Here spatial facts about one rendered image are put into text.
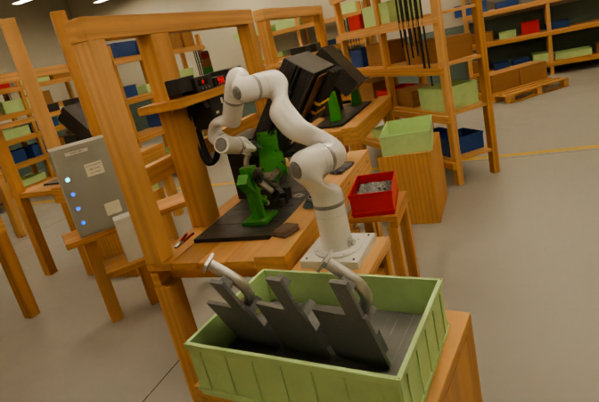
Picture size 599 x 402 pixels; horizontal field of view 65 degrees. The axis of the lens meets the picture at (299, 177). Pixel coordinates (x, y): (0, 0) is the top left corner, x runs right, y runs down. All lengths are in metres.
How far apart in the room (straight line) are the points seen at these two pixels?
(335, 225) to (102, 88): 1.07
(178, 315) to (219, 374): 0.95
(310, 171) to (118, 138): 0.84
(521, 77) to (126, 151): 7.79
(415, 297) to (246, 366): 0.52
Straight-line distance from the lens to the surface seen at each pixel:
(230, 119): 2.10
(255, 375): 1.31
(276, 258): 1.89
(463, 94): 4.95
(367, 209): 2.32
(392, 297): 1.49
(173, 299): 2.29
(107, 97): 2.07
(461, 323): 1.54
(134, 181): 2.11
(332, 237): 1.80
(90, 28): 2.10
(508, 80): 8.93
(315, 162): 1.66
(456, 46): 4.89
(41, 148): 10.23
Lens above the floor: 1.67
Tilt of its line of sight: 16 degrees down
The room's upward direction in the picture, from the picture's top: 13 degrees counter-clockwise
